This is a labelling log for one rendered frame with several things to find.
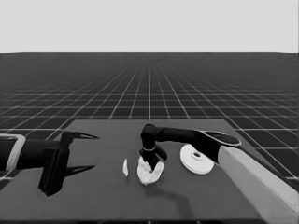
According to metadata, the white round carrier with pins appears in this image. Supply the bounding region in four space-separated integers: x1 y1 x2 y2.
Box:
136 155 165 186

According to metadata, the small thin T-shaped piece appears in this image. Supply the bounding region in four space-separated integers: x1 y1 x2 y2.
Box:
121 158 129 177

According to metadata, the large thick white disc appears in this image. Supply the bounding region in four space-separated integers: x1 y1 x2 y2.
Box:
179 144 215 175

